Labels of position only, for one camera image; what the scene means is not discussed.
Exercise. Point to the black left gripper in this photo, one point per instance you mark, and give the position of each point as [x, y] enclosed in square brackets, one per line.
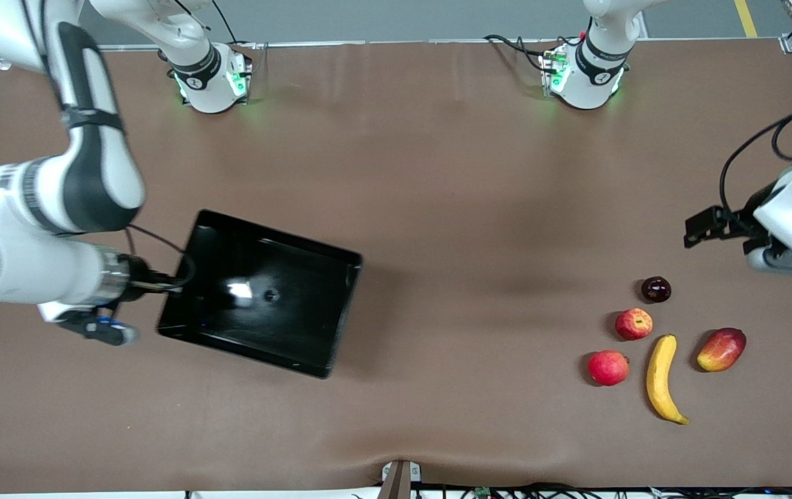
[749, 214]

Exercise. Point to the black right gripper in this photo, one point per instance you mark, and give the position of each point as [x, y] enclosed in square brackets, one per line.
[139, 279]

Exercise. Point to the red yellow apple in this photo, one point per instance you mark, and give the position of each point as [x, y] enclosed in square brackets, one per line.
[633, 324]

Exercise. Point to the black plastic box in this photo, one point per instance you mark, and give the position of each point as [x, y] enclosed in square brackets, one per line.
[285, 312]

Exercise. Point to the yellow banana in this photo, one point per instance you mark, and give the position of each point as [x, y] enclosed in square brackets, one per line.
[659, 381]

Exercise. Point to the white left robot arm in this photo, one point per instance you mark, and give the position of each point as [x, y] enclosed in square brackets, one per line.
[593, 76]

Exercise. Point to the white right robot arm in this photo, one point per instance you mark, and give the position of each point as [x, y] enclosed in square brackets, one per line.
[91, 173]

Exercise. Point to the dark purple plum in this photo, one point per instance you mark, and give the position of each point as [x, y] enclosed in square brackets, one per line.
[655, 290]

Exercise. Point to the red yellow mango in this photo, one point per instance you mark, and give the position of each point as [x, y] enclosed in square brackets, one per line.
[721, 350]

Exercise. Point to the red pomegranate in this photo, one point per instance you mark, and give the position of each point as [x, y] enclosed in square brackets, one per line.
[608, 368]

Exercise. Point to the brown table mat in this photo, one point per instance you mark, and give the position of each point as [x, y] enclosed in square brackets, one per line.
[437, 173]

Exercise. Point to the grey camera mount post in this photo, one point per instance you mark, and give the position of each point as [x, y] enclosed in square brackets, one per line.
[399, 482]

